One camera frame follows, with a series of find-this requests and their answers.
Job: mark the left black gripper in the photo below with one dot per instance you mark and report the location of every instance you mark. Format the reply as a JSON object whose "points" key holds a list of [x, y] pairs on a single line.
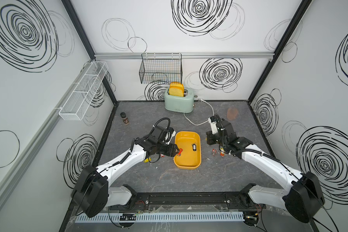
{"points": [[171, 149]]}

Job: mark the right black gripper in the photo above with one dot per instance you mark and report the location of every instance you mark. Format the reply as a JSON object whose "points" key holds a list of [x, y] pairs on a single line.
{"points": [[209, 135]]}

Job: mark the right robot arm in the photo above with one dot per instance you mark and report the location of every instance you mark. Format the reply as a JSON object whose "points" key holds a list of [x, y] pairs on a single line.
{"points": [[300, 193]]}

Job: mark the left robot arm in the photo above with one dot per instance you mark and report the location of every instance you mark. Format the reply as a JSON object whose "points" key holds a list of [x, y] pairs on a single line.
{"points": [[93, 191]]}

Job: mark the yellow plastic storage box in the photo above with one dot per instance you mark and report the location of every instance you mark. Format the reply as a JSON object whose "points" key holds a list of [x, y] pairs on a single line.
{"points": [[189, 159]]}

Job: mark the mint green toaster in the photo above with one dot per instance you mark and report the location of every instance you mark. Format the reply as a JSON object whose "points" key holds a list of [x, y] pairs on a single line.
{"points": [[180, 104]]}

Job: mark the brown spice jar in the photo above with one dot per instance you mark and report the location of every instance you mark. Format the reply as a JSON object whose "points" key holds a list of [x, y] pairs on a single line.
{"points": [[124, 118]]}

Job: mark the yellow toast slice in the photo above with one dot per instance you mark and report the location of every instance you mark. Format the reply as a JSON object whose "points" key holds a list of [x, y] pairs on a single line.
{"points": [[176, 89]]}

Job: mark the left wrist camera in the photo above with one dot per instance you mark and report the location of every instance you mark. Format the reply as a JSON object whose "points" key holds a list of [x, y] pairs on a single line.
{"points": [[162, 134]]}

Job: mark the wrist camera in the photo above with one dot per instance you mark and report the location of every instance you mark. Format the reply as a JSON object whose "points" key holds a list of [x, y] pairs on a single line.
{"points": [[221, 127], [162, 134]]}

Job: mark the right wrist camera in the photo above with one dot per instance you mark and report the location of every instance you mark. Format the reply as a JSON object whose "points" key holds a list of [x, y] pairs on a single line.
{"points": [[221, 127]]}

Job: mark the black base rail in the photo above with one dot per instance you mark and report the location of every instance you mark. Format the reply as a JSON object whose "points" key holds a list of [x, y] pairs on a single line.
{"points": [[147, 201]]}

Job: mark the white slotted cable duct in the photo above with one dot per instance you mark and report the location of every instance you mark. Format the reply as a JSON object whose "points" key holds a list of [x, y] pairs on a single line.
{"points": [[163, 217]]}

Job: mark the black wire wall basket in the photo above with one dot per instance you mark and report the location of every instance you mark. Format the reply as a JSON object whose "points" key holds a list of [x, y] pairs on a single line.
{"points": [[161, 68]]}

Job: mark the white wire wall shelf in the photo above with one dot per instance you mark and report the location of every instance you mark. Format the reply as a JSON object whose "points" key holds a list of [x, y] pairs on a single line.
{"points": [[84, 92]]}

